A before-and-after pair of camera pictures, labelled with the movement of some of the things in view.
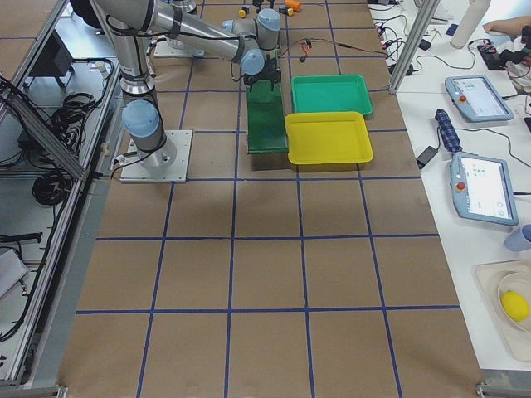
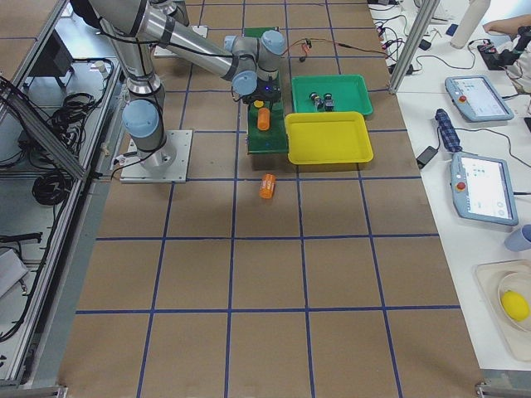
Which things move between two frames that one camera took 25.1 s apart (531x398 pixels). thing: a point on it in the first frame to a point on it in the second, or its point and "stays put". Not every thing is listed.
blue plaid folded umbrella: x=448 y=131 stays put
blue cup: x=520 y=239 stays put
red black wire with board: x=306 y=44 stays put
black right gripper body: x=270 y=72 to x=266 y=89
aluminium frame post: x=426 y=15 stays put
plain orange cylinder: x=293 y=4 to x=263 y=118
